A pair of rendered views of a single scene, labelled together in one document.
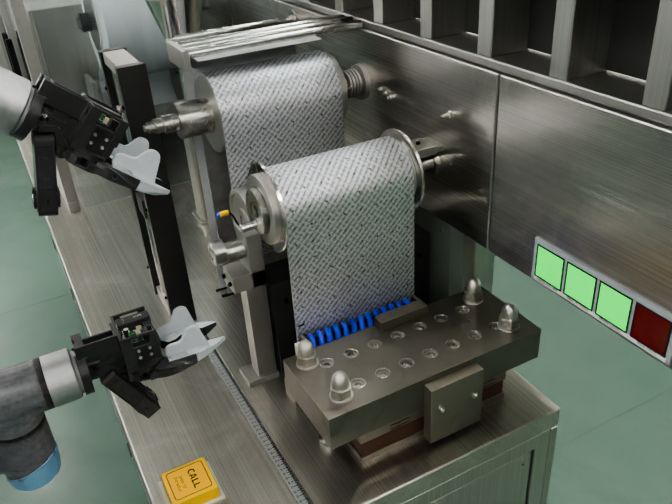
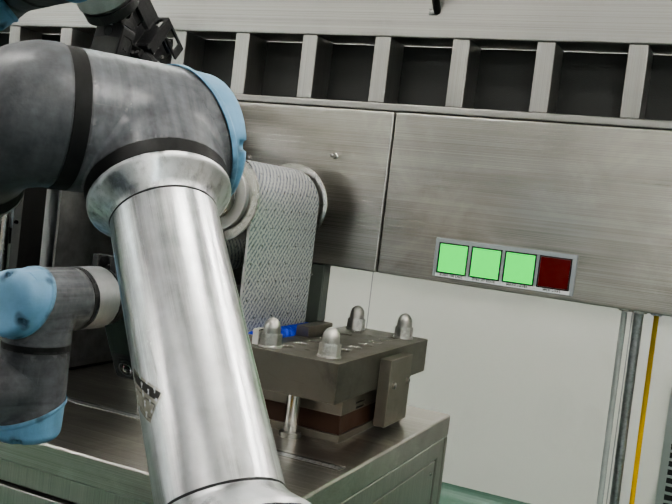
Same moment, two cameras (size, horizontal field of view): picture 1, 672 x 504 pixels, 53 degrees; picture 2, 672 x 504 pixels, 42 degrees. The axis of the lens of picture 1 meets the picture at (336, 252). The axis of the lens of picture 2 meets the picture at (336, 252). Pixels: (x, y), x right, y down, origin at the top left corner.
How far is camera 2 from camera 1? 98 cm
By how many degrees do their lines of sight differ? 46
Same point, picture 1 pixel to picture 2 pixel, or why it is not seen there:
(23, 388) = (79, 282)
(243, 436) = not seen: hidden behind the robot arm
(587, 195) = (487, 187)
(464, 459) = (413, 440)
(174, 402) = (86, 428)
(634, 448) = not seen: outside the picture
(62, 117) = (136, 21)
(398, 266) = (301, 287)
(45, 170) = not seen: hidden behind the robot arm
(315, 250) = (263, 239)
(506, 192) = (401, 209)
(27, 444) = (64, 362)
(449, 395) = (397, 372)
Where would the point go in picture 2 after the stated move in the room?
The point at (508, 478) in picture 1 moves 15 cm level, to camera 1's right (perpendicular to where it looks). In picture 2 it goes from (423, 488) to (481, 479)
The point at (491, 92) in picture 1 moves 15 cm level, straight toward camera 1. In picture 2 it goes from (386, 128) to (428, 125)
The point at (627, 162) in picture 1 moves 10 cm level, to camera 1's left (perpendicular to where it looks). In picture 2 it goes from (522, 152) to (484, 144)
